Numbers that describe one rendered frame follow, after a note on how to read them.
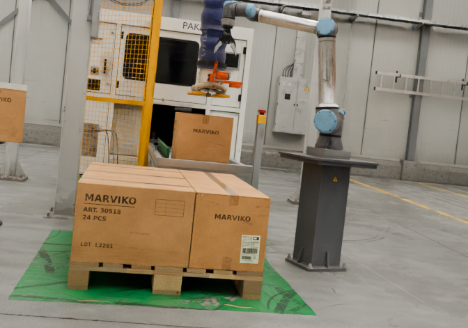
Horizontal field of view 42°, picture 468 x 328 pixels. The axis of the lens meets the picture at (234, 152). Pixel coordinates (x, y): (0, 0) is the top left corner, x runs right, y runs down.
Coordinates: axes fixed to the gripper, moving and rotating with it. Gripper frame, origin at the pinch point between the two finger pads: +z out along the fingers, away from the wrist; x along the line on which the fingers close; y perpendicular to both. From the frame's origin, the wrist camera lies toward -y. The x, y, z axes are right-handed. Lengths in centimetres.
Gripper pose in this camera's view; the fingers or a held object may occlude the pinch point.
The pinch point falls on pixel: (225, 55)
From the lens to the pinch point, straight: 423.4
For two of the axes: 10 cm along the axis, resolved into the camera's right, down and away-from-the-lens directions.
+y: -1.7, -0.7, 9.8
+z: -1.1, 9.9, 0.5
